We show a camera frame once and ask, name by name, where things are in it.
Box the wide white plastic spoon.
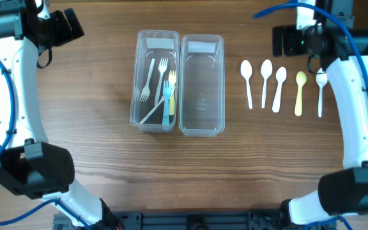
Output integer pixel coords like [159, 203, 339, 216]
[272, 67, 287, 113]

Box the yellow plastic spoon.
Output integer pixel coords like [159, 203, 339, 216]
[295, 71, 307, 116]

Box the cream plastic spoon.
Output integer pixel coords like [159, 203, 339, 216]
[240, 60, 253, 109]

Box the translucent white plastic spoon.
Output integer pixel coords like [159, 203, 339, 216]
[316, 68, 328, 118]

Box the clear white plastic fork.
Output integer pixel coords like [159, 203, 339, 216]
[139, 58, 155, 102]

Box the white plastic utensil handle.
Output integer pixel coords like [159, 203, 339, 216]
[162, 80, 171, 125]

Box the yellow plastic fork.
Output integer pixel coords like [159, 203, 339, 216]
[168, 70, 177, 116]

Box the slim white plastic fork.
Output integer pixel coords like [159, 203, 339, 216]
[139, 86, 176, 125]

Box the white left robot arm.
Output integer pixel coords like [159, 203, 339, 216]
[0, 0, 123, 229]

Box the left clear plastic container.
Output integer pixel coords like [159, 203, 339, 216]
[130, 30, 180, 132]

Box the clear plastic container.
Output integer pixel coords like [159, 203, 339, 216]
[178, 34, 225, 137]
[130, 30, 180, 132]

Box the right clear plastic container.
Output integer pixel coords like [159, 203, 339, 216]
[178, 34, 225, 137]

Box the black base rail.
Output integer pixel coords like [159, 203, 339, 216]
[52, 209, 337, 230]

